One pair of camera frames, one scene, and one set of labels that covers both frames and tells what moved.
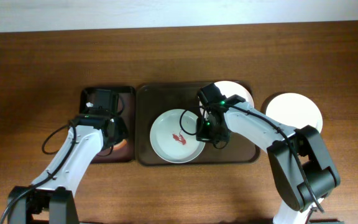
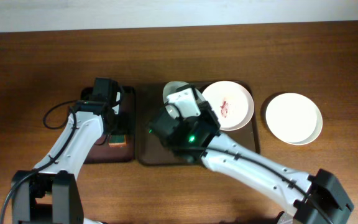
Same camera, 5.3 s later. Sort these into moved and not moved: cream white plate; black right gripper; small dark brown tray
Moved: black right gripper
Not moved: small dark brown tray; cream white plate
